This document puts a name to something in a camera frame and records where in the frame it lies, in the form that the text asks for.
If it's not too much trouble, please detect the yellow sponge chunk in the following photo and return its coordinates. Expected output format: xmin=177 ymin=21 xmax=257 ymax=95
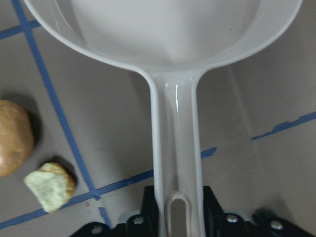
xmin=23 ymin=162 xmax=77 ymax=213

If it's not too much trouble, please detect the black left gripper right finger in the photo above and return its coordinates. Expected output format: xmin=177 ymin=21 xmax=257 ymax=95
xmin=203 ymin=186 xmax=313 ymax=237

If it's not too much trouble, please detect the brown potato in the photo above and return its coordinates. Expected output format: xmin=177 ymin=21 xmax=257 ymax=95
xmin=0 ymin=100 xmax=35 ymax=177

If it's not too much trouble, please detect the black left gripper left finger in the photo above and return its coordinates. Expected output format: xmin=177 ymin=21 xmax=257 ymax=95
xmin=72 ymin=186 xmax=158 ymax=237

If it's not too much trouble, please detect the beige plastic dustpan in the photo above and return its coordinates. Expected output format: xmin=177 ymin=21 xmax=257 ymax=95
xmin=26 ymin=0 xmax=302 ymax=237

